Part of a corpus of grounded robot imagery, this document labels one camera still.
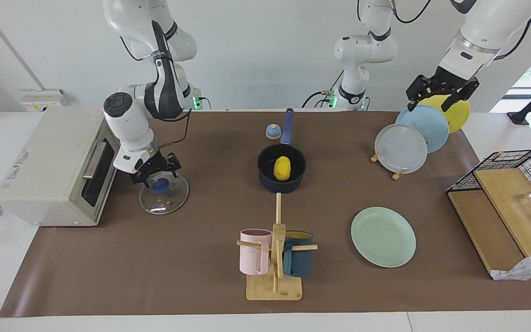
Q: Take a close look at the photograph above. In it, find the glass lid with blue knob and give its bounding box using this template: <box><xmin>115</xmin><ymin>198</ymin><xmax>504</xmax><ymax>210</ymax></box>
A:
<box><xmin>138</xmin><ymin>172</ymin><xmax>189</xmax><ymax>215</ymax></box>

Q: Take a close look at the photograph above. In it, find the yellow potato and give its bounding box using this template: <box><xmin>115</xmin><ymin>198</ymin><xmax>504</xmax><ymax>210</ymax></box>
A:
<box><xmin>273</xmin><ymin>156</ymin><xmax>291</xmax><ymax>181</ymax></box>

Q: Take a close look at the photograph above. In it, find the yellow plate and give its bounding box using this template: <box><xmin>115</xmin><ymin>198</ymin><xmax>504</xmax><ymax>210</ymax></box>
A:
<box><xmin>420</xmin><ymin>95</ymin><xmax>471</xmax><ymax>134</ymax></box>

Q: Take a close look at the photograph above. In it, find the light blue plate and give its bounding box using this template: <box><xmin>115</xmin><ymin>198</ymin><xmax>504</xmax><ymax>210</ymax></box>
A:
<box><xmin>395</xmin><ymin>104</ymin><xmax>449</xmax><ymax>154</ymax></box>

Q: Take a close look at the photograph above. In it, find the pale grey plate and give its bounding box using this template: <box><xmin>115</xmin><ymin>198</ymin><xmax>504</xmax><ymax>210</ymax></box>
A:
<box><xmin>375</xmin><ymin>124</ymin><xmax>428</xmax><ymax>174</ymax></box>

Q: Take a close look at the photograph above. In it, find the wooden plate rack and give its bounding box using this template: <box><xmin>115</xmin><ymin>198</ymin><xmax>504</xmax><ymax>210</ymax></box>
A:
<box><xmin>370</xmin><ymin>152</ymin><xmax>404</xmax><ymax>181</ymax></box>

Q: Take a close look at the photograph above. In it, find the pale green plate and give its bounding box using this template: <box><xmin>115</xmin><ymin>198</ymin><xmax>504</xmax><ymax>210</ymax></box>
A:
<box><xmin>351</xmin><ymin>207</ymin><xmax>417</xmax><ymax>268</ymax></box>

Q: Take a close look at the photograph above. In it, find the brown table mat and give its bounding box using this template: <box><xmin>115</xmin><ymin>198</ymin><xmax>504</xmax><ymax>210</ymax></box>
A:
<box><xmin>0</xmin><ymin>111</ymin><xmax>531</xmax><ymax>318</ymax></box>

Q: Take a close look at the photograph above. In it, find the dark blue saucepan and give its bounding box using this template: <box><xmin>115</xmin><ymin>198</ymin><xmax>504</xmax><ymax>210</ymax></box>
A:
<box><xmin>257</xmin><ymin>108</ymin><xmax>307</xmax><ymax>193</ymax></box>

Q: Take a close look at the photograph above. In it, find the beige toaster oven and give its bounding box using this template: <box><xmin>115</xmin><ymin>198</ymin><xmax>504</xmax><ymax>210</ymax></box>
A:
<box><xmin>0</xmin><ymin>107</ymin><xmax>128</xmax><ymax>226</ymax></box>

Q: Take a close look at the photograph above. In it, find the pink ribbed mug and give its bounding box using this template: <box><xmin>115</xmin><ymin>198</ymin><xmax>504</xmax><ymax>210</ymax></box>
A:
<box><xmin>240</xmin><ymin>229</ymin><xmax>273</xmax><ymax>276</ymax></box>

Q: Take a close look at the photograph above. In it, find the light wooden board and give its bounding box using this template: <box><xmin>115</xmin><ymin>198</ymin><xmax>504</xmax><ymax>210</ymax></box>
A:
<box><xmin>473</xmin><ymin>168</ymin><xmax>531</xmax><ymax>258</ymax></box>

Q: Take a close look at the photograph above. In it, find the brown board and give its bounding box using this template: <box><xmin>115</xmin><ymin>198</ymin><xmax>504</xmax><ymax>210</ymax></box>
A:
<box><xmin>448</xmin><ymin>190</ymin><xmax>524</xmax><ymax>276</ymax></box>

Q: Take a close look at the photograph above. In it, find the white power strip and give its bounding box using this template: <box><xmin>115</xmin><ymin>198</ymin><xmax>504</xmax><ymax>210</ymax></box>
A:
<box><xmin>20</xmin><ymin>89</ymin><xmax>70</xmax><ymax>112</ymax></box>

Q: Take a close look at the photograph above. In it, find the wooden mug tree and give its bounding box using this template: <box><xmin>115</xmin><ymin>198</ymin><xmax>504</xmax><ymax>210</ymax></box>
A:
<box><xmin>236</xmin><ymin>193</ymin><xmax>318</xmax><ymax>301</ymax></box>

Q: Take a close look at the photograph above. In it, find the teal mug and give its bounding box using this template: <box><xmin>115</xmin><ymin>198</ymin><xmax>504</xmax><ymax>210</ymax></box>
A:
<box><xmin>283</xmin><ymin>231</ymin><xmax>314</xmax><ymax>278</ymax></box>

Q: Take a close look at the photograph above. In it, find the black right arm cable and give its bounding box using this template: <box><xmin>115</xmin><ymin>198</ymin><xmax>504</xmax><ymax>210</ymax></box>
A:
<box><xmin>123</xmin><ymin>21</ymin><xmax>193</xmax><ymax>157</ymax></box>

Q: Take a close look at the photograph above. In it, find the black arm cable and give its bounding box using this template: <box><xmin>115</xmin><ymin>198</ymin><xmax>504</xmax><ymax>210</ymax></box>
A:
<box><xmin>390</xmin><ymin>0</ymin><xmax>432</xmax><ymax>24</ymax></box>
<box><xmin>123</xmin><ymin>21</ymin><xmax>193</xmax><ymax>157</ymax></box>

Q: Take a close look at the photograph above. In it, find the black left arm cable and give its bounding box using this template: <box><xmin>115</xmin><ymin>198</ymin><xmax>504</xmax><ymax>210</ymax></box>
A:
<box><xmin>390</xmin><ymin>0</ymin><xmax>432</xmax><ymax>24</ymax></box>

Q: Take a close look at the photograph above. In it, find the black base cable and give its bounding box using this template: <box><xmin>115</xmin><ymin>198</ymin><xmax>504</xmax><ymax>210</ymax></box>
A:
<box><xmin>301</xmin><ymin>69</ymin><xmax>345</xmax><ymax>109</ymax></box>

